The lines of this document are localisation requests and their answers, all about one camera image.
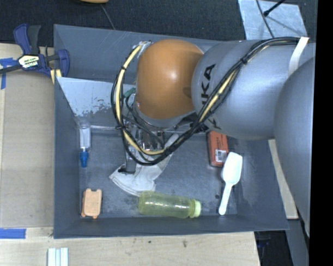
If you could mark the orange box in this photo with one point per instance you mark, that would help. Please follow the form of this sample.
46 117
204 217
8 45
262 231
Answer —
216 148

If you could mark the yellow-green plastic bottle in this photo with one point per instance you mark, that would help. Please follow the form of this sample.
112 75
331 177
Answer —
166 205

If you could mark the orange sponge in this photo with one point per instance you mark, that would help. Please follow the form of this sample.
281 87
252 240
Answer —
91 203

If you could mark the clear tube with blue tip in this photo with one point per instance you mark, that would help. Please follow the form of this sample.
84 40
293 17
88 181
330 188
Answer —
85 137

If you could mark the white plastic scoop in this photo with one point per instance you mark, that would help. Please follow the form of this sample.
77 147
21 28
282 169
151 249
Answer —
231 167

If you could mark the grey metal bin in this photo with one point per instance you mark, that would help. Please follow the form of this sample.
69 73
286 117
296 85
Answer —
187 174

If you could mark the white cloth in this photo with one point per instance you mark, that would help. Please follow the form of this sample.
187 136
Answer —
137 180

